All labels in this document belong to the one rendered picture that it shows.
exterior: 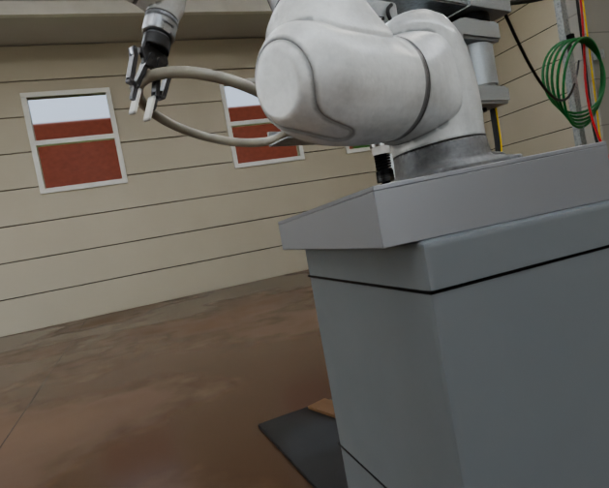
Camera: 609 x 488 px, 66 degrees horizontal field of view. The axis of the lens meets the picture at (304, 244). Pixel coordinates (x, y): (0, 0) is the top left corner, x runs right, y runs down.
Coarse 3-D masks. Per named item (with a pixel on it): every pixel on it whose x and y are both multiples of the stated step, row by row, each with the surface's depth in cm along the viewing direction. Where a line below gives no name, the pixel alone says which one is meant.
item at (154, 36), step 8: (144, 32) 126; (152, 32) 125; (160, 32) 125; (144, 40) 125; (152, 40) 124; (160, 40) 125; (168, 40) 127; (144, 48) 124; (152, 48) 126; (160, 48) 127; (168, 48) 128; (144, 56) 125; (160, 56) 128; (152, 64) 126
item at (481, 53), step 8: (472, 48) 205; (480, 48) 205; (488, 48) 206; (472, 56) 205; (480, 56) 205; (488, 56) 206; (472, 64) 206; (480, 64) 205; (488, 64) 206; (480, 72) 205; (488, 72) 206; (496, 72) 209; (480, 80) 206; (488, 80) 206; (496, 80) 208
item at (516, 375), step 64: (320, 256) 83; (384, 256) 62; (448, 256) 55; (512, 256) 58; (576, 256) 61; (320, 320) 89; (384, 320) 65; (448, 320) 54; (512, 320) 58; (576, 320) 61; (384, 384) 69; (448, 384) 55; (512, 384) 58; (576, 384) 61; (384, 448) 73; (448, 448) 56; (512, 448) 57; (576, 448) 61
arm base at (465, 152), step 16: (432, 144) 72; (448, 144) 71; (464, 144) 71; (480, 144) 72; (400, 160) 76; (416, 160) 73; (432, 160) 72; (448, 160) 71; (464, 160) 70; (480, 160) 71; (496, 160) 72; (400, 176) 77; (416, 176) 72
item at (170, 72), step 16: (144, 80) 126; (208, 80) 121; (224, 80) 120; (240, 80) 121; (256, 96) 125; (160, 112) 152; (176, 128) 158; (192, 128) 162; (224, 144) 166; (240, 144) 164; (256, 144) 162
